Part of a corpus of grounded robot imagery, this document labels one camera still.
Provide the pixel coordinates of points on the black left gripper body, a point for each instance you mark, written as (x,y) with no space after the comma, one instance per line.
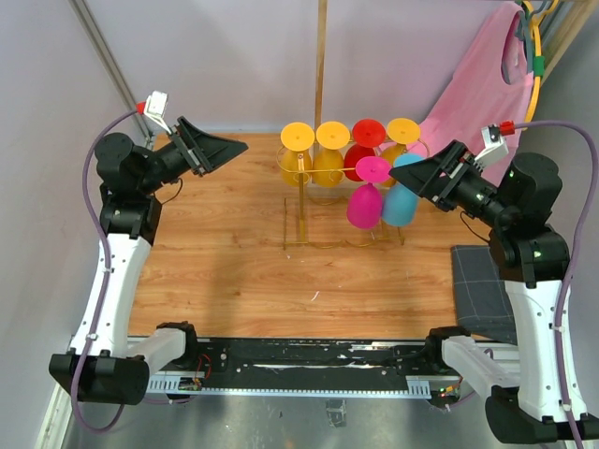
(194,159)

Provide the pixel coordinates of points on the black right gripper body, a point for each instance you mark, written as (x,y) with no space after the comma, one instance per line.
(467,189)

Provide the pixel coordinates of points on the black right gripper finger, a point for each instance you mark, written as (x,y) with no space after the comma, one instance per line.
(446,169)
(415,177)

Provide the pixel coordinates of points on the blue plastic wine glass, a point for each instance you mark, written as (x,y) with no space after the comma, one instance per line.
(399,206)

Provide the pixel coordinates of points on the yellow plastic wine glass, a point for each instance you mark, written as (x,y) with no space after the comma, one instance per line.
(401,132)

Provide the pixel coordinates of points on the magenta plastic wine glass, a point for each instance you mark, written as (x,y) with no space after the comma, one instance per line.
(365,205)

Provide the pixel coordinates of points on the red plastic wine glass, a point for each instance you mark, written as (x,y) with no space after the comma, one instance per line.
(367,134)

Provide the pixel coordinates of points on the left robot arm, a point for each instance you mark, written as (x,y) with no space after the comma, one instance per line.
(100,365)

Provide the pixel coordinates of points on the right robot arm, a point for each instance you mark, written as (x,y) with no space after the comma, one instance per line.
(542,403)

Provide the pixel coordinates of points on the hanging yellow wine glass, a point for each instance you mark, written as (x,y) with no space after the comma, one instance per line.
(298,139)

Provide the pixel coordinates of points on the pink cloth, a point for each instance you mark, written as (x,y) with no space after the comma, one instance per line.
(490,85)

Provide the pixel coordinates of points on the yellow hanger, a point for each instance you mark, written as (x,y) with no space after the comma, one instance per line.
(533,19)

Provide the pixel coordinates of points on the dark grey mat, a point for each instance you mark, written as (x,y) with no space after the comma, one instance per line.
(482,304)

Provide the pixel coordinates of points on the wooden pole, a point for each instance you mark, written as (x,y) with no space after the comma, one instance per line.
(322,15)

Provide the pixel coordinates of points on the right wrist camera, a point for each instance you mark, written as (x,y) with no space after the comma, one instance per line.
(495,146)

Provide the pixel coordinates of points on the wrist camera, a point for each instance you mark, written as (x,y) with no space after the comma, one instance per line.
(153,108)
(495,146)

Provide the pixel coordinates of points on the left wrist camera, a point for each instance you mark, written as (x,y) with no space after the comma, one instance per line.
(153,108)

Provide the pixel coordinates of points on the gold wire glass rack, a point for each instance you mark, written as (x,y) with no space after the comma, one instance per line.
(318,217)

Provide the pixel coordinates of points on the wooden rack frame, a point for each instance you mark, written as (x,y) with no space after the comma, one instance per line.
(561,27)

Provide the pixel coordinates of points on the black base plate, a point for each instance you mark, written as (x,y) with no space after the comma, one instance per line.
(306,367)

